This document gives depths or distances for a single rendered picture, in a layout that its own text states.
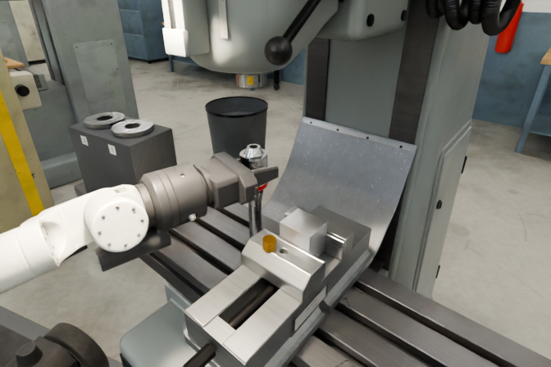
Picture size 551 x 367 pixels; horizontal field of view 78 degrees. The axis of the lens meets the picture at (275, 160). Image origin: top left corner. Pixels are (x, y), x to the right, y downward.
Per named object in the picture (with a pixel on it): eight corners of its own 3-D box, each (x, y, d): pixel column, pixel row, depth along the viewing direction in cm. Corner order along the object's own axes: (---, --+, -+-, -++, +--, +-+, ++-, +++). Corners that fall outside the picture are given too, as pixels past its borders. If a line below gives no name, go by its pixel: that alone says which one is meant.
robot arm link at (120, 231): (154, 166, 54) (74, 188, 48) (176, 173, 45) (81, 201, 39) (171, 233, 56) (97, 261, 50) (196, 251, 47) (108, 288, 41)
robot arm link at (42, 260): (120, 180, 52) (17, 219, 46) (133, 188, 45) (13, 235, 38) (135, 218, 54) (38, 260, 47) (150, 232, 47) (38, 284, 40)
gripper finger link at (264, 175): (275, 178, 60) (245, 189, 56) (275, 162, 58) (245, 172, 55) (281, 182, 59) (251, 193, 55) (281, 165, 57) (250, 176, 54)
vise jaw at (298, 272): (302, 303, 49) (303, 283, 47) (241, 264, 56) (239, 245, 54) (325, 279, 53) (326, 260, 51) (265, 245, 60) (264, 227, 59)
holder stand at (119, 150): (144, 220, 78) (127, 140, 69) (86, 194, 88) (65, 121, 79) (182, 196, 88) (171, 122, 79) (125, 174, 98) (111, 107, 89)
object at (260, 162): (246, 146, 60) (247, 172, 63) (234, 156, 56) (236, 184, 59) (271, 149, 59) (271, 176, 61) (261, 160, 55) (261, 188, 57)
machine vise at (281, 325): (253, 406, 43) (251, 351, 39) (181, 338, 52) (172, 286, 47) (374, 258, 67) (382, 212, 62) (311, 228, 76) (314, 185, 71)
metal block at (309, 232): (307, 266, 55) (309, 237, 52) (279, 250, 58) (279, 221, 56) (325, 250, 58) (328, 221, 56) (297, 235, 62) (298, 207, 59)
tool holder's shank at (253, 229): (249, 179, 62) (251, 228, 67) (242, 188, 60) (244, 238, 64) (266, 182, 61) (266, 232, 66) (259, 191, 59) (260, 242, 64)
